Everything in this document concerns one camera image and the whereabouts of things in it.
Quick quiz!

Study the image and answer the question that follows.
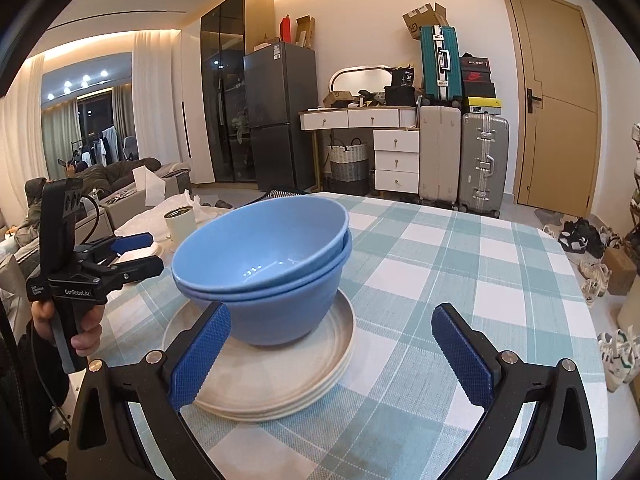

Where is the teal checked tablecloth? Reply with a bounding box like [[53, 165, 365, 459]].
[[79, 190, 612, 480]]

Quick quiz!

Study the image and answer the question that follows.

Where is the lower cream plates stack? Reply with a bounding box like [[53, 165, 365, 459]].
[[192, 339, 356, 423]]

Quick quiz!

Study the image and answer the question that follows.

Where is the white drawer unit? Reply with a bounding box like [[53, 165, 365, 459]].
[[373, 129, 420, 195]]

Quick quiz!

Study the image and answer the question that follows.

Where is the white crumpled paper towel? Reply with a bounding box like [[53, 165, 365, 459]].
[[115, 191, 230, 243]]

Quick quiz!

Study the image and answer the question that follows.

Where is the oval mirror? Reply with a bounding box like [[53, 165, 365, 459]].
[[328, 65, 392, 96]]

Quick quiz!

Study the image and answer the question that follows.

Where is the beige sneaker pair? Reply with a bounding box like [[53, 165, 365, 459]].
[[578, 259, 612, 308]]

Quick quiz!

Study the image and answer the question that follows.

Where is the teal suitcase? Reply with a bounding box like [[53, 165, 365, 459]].
[[420, 25, 463, 107]]

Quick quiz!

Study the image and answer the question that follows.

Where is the small brown cardboard box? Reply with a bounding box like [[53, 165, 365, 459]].
[[602, 247, 637, 296]]

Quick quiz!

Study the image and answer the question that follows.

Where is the white dressing desk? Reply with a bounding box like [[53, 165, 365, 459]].
[[299, 106, 420, 183]]

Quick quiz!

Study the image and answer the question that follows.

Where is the black refrigerator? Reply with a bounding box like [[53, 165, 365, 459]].
[[243, 42, 318, 192]]

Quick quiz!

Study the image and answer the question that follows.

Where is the black glass cabinet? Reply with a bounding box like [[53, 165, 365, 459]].
[[200, 0, 274, 183]]

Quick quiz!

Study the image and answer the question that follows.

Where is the person's left hand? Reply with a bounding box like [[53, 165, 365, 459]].
[[32, 301, 105, 356]]

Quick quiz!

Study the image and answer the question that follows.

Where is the large cream plate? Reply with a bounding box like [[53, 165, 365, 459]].
[[162, 288, 357, 410]]

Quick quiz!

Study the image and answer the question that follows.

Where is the grey sofa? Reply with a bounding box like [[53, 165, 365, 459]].
[[1, 162, 191, 278]]

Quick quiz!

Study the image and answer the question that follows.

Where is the black cable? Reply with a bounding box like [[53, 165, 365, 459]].
[[79, 193, 102, 246]]

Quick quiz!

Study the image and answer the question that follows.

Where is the cream tumbler cup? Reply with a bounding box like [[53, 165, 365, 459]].
[[164, 206, 196, 252]]

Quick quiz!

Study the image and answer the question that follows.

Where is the silver aluminium suitcase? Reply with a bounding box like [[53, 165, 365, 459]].
[[458, 113, 509, 218]]

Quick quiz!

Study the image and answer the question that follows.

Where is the cardboard box atop suitcase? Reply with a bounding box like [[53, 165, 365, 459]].
[[402, 2, 449, 40]]

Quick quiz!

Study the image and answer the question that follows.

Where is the stack of shoe boxes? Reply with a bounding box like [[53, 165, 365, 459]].
[[460, 52, 502, 116]]

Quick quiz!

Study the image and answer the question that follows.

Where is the white trash bin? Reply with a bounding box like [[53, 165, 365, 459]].
[[617, 276, 640, 335]]

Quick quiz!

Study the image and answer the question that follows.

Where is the blue bowl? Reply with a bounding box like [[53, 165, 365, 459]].
[[171, 194, 349, 295], [175, 231, 352, 347]]

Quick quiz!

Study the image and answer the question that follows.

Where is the grey door mat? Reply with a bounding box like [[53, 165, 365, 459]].
[[534, 208, 564, 226]]

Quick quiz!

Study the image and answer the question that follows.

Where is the wooden door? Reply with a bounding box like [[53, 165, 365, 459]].
[[506, 0, 601, 217]]

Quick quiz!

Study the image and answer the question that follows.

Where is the white curtain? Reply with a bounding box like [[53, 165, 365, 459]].
[[131, 29, 181, 162]]

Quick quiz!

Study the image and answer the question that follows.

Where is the white green sneaker pair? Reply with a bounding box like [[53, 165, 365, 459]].
[[598, 325, 639, 392]]

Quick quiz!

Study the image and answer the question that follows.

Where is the black bag on desk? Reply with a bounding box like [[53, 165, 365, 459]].
[[384, 86, 416, 107]]

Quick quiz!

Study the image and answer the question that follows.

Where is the woven laundry basket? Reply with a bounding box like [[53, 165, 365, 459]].
[[328, 136, 370, 196]]

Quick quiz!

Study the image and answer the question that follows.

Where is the beige suitcase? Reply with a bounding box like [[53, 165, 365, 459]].
[[419, 105, 461, 205]]

